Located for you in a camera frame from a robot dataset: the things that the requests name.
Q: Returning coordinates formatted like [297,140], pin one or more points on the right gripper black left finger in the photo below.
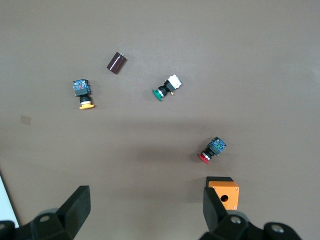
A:
[72,215]

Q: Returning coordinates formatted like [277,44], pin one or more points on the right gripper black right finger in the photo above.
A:
[217,220]

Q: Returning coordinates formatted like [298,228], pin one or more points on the yellow push button switch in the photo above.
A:
[82,90]

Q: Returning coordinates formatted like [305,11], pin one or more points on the white drawer cabinet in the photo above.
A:
[5,200]

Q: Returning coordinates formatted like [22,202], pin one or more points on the brown tape patch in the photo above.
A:
[25,120]

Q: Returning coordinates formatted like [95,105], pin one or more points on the dark maroon cylindrical capacitor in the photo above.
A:
[116,63]

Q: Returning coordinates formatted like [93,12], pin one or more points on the orange button enclosure box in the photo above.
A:
[228,190]

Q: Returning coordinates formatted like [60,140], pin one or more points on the red push button switch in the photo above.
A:
[216,147]

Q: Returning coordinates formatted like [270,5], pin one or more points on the green push button switch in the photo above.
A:
[170,85]

